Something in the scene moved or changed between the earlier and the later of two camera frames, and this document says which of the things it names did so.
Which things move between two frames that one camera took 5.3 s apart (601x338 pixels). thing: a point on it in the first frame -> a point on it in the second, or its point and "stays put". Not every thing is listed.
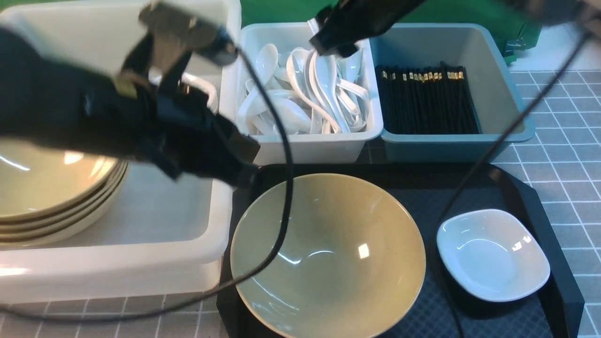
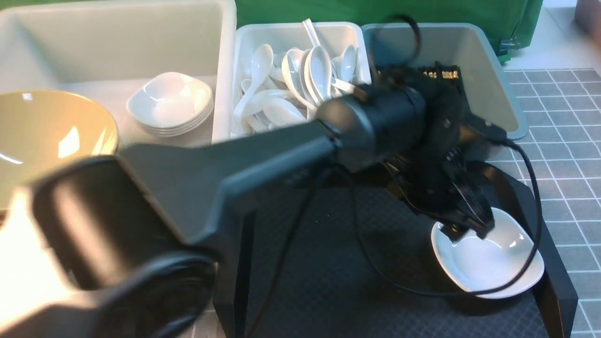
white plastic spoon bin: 328,106 stays put
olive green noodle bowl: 353,266 -> 41,129
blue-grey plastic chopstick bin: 443,95 stays put
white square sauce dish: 492,255 stays put
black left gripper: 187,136 -> 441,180
